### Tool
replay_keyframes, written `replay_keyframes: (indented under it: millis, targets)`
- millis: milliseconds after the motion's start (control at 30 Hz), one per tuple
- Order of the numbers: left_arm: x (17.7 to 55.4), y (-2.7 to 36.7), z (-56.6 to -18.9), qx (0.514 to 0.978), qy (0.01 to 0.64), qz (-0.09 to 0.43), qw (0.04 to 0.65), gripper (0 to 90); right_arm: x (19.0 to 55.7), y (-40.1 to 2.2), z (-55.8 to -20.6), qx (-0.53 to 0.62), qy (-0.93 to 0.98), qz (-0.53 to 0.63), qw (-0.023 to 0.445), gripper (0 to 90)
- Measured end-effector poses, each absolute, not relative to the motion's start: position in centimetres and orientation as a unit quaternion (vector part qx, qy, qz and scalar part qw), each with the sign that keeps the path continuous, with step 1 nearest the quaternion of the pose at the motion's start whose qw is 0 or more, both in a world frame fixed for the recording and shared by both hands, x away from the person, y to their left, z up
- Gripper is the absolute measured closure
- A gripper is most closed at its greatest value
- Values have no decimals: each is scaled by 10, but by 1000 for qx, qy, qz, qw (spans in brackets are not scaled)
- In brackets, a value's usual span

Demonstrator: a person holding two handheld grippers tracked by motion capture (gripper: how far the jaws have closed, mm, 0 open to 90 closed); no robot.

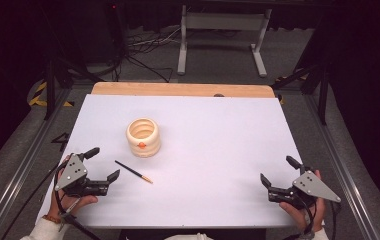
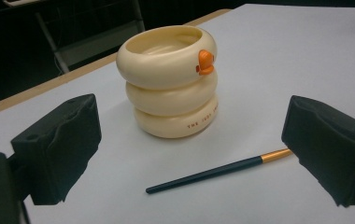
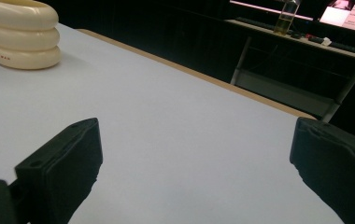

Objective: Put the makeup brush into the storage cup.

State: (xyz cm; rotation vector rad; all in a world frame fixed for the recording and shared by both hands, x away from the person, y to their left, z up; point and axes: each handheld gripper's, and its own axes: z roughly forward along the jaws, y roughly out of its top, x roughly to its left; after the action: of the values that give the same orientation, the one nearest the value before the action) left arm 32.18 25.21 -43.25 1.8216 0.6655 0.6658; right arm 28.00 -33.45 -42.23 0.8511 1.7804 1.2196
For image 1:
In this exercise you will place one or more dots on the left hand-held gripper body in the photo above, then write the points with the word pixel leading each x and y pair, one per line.
pixel 73 171

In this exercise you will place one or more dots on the dark computer tower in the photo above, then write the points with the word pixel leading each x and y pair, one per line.
pixel 115 30

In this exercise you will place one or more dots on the black floor bracket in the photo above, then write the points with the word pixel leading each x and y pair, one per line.
pixel 62 140

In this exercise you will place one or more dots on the person's white shirt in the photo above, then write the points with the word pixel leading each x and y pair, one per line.
pixel 188 237

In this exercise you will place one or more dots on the white table cover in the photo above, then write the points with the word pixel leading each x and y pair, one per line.
pixel 204 160

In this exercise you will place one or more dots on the aluminium floor rail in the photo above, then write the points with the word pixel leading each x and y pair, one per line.
pixel 348 173
pixel 21 166

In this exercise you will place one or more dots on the cream ribbed pen holder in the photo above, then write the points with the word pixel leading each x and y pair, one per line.
pixel 143 146

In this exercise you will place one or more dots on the white metal desk frame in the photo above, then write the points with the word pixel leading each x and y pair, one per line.
pixel 223 21

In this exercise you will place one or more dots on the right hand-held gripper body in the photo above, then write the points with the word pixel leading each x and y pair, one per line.
pixel 311 186

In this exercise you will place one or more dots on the black pencil with tan tip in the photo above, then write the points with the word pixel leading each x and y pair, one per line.
pixel 132 170

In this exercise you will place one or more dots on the wooden table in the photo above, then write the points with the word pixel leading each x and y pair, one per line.
pixel 178 89

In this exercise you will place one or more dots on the person's right hand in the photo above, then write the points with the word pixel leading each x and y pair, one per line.
pixel 303 218

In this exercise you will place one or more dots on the person's left hand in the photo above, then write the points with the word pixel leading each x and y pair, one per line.
pixel 73 202

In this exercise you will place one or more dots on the black curtain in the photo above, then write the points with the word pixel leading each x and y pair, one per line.
pixel 368 83
pixel 8 66

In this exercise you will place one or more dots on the yellow black floor tape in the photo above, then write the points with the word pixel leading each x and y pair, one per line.
pixel 36 100

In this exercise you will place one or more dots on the black metal stand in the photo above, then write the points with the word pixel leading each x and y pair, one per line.
pixel 49 90
pixel 323 93

